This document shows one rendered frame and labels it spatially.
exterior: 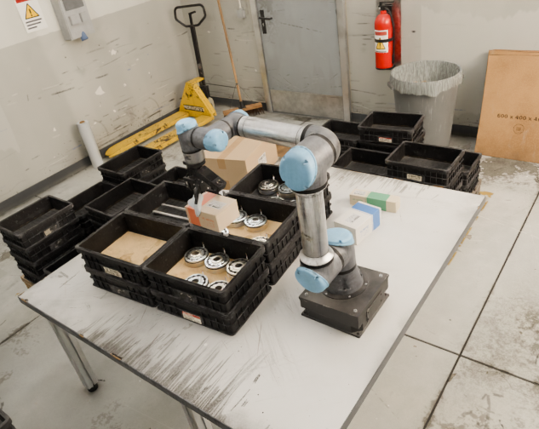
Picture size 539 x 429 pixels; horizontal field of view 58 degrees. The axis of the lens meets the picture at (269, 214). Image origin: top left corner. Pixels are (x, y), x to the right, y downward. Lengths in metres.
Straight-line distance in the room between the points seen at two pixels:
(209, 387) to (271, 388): 0.21
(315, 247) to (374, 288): 0.36
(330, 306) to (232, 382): 0.43
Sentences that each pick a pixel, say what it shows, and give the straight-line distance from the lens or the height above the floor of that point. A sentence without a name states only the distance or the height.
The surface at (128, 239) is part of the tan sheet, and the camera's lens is 2.37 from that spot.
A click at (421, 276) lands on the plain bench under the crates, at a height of 0.70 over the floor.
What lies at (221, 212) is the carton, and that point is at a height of 1.12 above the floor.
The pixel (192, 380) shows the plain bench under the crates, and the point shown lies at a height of 0.70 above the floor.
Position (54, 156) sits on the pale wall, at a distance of 5.28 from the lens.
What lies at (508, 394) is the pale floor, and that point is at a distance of 2.63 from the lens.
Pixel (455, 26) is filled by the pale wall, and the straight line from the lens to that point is 4.55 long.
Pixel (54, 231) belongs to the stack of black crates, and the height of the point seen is 0.49.
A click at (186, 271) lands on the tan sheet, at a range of 2.04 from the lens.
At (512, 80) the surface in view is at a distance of 4.36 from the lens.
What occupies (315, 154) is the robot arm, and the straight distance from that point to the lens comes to 1.41.
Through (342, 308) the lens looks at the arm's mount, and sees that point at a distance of 1.78.
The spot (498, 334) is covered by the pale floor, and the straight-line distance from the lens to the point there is 2.86.
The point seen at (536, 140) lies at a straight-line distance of 4.39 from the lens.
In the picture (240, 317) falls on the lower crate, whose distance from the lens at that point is 1.90.
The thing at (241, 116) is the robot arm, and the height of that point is 1.44.
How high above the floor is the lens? 2.05
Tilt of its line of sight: 33 degrees down
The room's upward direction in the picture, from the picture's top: 10 degrees counter-clockwise
